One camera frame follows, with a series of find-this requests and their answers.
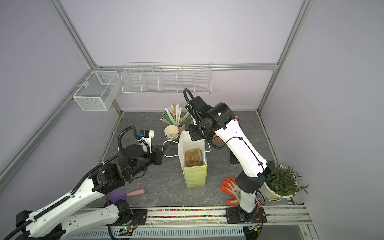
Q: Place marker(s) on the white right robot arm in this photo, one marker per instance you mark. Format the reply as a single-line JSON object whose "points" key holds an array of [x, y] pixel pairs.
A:
{"points": [[221, 121]]}

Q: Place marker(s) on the potted green plant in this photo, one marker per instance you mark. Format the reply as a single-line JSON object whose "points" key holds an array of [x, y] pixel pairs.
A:
{"points": [[282, 183]]}

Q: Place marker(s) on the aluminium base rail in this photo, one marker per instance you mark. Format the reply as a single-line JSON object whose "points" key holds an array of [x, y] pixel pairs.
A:
{"points": [[216, 221]]}

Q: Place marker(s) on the pink straw holder cup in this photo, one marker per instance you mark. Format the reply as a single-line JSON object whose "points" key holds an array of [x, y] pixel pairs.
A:
{"points": [[182, 128]]}

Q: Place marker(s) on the stack of black cup lids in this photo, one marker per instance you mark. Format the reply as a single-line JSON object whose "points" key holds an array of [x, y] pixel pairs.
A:
{"points": [[233, 159]]}

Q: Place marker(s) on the bundle of wrapped straws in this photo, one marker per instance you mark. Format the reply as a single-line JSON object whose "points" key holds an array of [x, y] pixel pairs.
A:
{"points": [[174, 115]]}

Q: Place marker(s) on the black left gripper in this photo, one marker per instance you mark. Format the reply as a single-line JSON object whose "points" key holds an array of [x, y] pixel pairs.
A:
{"points": [[158, 153]]}

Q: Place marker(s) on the small white wire basket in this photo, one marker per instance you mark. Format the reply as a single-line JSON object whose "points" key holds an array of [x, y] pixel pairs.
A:
{"points": [[98, 91]]}

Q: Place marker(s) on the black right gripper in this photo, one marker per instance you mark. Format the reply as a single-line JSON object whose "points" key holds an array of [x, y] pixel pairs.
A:
{"points": [[195, 136]]}

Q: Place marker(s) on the orange white work glove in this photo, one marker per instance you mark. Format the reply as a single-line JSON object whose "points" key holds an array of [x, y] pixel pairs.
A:
{"points": [[230, 187]]}

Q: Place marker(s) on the brown pulp cup carrier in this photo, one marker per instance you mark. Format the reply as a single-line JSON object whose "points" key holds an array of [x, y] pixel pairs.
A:
{"points": [[194, 157]]}

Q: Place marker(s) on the long white wire shelf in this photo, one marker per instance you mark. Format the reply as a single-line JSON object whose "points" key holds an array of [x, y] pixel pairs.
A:
{"points": [[166, 77]]}

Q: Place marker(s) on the green white paper bag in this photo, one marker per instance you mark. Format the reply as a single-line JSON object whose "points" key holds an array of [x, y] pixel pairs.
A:
{"points": [[194, 176]]}

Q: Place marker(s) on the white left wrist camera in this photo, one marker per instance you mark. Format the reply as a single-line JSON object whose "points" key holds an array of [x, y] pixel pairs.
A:
{"points": [[146, 140]]}

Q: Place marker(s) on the paper cups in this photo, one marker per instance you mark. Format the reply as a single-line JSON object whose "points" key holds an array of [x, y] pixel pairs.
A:
{"points": [[172, 134]]}

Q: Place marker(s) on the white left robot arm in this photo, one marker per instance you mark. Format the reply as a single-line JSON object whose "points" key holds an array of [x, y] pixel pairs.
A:
{"points": [[59, 220]]}

